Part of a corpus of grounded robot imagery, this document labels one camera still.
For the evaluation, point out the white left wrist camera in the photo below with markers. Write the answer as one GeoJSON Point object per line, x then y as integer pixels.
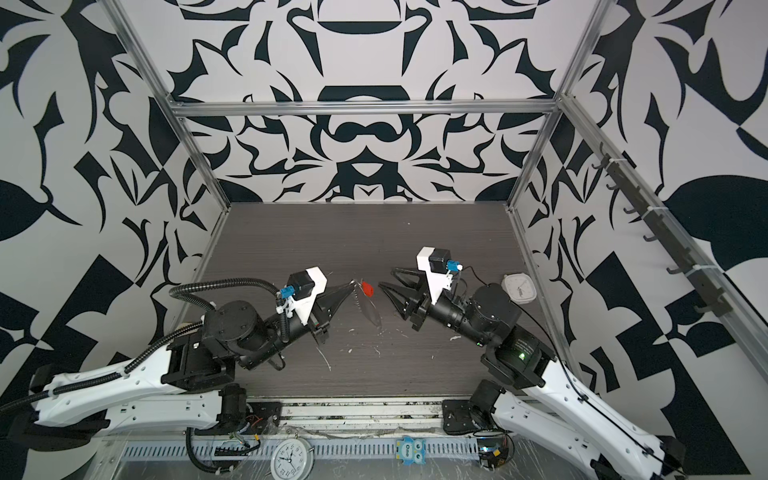
{"type": "Point", "coordinates": [299, 294]}

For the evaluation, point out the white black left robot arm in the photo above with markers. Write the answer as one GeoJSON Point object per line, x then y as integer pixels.
{"type": "Point", "coordinates": [186, 378]}

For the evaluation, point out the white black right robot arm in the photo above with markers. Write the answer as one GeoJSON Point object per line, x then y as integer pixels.
{"type": "Point", "coordinates": [532, 393]}

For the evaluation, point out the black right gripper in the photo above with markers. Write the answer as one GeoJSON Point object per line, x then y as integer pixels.
{"type": "Point", "coordinates": [413, 310]}

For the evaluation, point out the small electronics board left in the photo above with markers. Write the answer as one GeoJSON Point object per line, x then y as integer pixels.
{"type": "Point", "coordinates": [237, 445]}

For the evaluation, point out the red key tag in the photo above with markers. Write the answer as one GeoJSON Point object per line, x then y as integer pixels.
{"type": "Point", "coordinates": [367, 289]}

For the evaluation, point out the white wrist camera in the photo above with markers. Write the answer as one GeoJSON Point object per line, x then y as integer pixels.
{"type": "Point", "coordinates": [440, 269]}
{"type": "Point", "coordinates": [299, 294]}

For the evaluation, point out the round white analog clock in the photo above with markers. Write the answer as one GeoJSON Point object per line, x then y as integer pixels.
{"type": "Point", "coordinates": [293, 459]}

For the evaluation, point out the small electronics board right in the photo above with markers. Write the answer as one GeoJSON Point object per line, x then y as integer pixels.
{"type": "Point", "coordinates": [495, 449]}

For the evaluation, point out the black wall hook rail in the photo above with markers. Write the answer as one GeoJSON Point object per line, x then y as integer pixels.
{"type": "Point", "coordinates": [666, 230]}

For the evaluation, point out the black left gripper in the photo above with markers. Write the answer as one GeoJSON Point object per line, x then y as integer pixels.
{"type": "Point", "coordinates": [320, 309]}

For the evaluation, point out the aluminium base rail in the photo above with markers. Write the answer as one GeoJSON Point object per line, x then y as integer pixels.
{"type": "Point", "coordinates": [360, 414]}

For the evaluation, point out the white slotted cable duct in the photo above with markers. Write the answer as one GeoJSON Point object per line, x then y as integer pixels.
{"type": "Point", "coordinates": [455, 448]}

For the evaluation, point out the white square clock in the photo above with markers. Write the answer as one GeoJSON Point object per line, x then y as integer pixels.
{"type": "Point", "coordinates": [519, 287]}

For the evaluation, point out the blue owl figure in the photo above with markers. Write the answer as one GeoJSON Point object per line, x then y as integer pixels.
{"type": "Point", "coordinates": [411, 451]}

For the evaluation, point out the small electronics board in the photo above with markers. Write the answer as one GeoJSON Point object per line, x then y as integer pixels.
{"type": "Point", "coordinates": [495, 449]}
{"type": "Point", "coordinates": [237, 445]}

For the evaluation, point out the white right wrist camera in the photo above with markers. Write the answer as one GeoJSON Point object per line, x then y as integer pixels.
{"type": "Point", "coordinates": [440, 269]}

